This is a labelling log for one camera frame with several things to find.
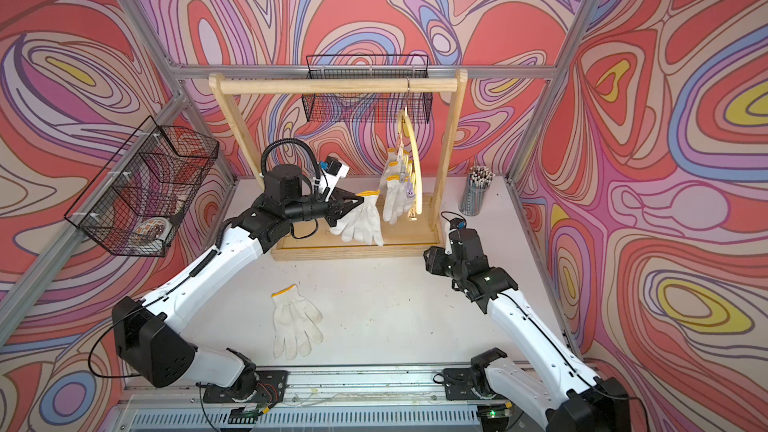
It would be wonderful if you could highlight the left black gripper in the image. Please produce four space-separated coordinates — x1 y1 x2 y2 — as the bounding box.
282 189 364 230

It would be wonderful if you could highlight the yellow curved clip hanger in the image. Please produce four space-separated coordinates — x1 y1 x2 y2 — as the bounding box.
396 79 424 221

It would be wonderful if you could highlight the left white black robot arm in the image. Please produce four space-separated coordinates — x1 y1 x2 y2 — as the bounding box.
112 158 362 402

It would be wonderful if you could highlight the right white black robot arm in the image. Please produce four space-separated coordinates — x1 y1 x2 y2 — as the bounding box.
424 226 632 431

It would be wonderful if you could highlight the wooden hanging rack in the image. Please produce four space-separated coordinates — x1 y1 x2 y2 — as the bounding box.
208 69 469 261

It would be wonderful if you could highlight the mesh pencil cup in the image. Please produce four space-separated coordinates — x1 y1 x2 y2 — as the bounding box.
459 166 495 216

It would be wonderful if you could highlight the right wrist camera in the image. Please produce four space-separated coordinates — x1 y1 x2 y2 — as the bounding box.
447 216 467 234

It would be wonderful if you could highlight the back black wire basket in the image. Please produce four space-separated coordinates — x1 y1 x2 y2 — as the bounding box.
301 53 433 125

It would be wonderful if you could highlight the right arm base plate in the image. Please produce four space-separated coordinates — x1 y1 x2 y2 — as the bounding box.
440 365 528 403

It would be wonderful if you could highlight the aluminium front rail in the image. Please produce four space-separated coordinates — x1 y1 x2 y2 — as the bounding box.
119 362 625 432

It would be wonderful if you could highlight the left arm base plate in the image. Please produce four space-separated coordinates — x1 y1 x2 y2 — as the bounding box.
203 369 289 406

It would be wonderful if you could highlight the side black wire basket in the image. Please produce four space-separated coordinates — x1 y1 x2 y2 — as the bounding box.
64 118 219 257

